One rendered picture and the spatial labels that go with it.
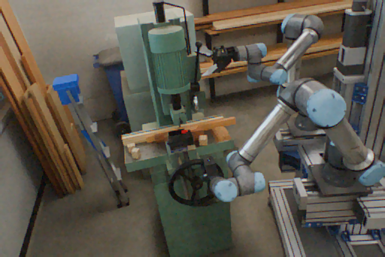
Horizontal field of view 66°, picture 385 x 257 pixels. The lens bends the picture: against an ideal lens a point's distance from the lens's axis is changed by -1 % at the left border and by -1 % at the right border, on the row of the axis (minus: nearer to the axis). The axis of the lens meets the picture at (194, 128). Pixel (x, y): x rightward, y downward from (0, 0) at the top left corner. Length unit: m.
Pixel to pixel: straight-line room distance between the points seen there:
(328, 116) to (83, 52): 3.23
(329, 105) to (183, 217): 1.20
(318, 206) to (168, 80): 0.96
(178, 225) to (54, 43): 2.67
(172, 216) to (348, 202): 0.98
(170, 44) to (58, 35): 2.53
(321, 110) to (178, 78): 0.75
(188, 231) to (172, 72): 1.05
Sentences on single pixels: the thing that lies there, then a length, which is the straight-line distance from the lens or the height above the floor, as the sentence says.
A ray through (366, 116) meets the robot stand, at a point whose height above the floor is 1.07.
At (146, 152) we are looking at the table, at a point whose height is 0.90.
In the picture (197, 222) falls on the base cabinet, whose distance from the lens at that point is 2.00.
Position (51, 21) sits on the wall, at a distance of 3.86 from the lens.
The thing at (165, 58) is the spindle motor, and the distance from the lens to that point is 1.49.
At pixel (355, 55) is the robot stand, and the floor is 1.34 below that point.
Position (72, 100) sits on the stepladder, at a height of 1.04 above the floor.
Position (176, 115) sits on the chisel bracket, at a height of 1.06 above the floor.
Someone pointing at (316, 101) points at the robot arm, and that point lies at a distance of 1.05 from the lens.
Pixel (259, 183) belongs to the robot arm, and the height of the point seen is 1.05.
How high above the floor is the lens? 1.82
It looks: 31 degrees down
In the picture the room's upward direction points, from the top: 7 degrees counter-clockwise
